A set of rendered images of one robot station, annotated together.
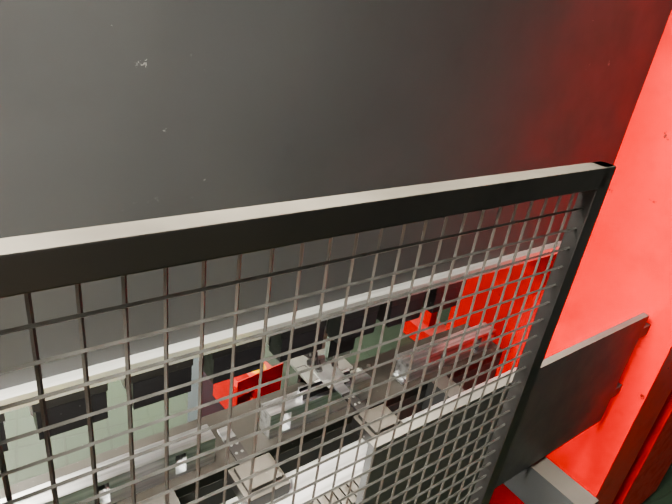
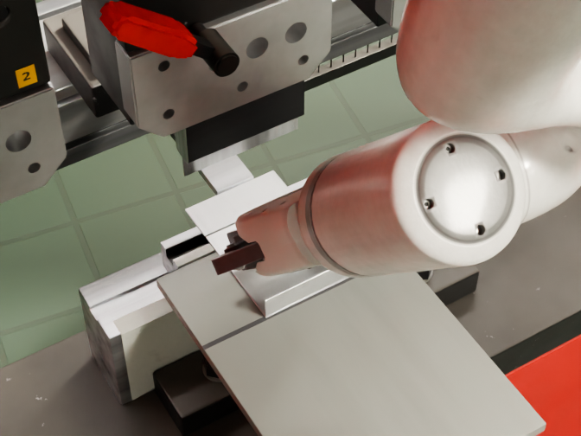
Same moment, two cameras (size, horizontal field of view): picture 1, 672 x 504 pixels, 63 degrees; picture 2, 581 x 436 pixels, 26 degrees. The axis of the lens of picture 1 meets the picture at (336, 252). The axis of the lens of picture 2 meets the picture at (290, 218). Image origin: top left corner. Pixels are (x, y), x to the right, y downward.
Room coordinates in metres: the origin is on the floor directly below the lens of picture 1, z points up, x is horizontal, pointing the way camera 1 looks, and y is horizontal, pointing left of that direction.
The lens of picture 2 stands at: (2.07, 0.08, 1.77)
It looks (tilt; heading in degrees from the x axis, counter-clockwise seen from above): 48 degrees down; 189
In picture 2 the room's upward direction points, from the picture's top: straight up
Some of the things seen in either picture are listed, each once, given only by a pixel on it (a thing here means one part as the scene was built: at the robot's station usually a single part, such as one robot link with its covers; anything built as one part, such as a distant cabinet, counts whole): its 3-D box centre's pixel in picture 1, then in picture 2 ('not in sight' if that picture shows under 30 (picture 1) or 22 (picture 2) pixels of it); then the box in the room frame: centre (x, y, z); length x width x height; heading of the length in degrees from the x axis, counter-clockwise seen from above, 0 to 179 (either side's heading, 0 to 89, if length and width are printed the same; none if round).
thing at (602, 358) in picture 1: (516, 427); not in sight; (1.16, -0.56, 1.12); 1.13 x 0.02 x 0.44; 130
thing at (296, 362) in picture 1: (309, 352); (341, 351); (1.51, 0.04, 1.00); 0.26 x 0.18 x 0.01; 40
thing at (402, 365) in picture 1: (446, 351); not in sight; (1.75, -0.48, 0.92); 0.50 x 0.06 x 0.10; 130
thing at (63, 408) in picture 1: (67, 388); not in sight; (0.91, 0.54, 1.26); 0.15 x 0.09 x 0.17; 130
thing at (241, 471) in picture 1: (244, 458); not in sight; (1.01, 0.15, 1.01); 0.26 x 0.12 x 0.05; 40
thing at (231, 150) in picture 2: (339, 345); (239, 106); (1.40, -0.06, 1.13); 0.10 x 0.02 x 0.10; 130
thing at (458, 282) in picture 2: not in sight; (321, 330); (1.42, 0.01, 0.89); 0.30 x 0.05 x 0.03; 130
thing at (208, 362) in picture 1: (232, 342); not in sight; (1.16, 0.23, 1.26); 0.15 x 0.09 x 0.17; 130
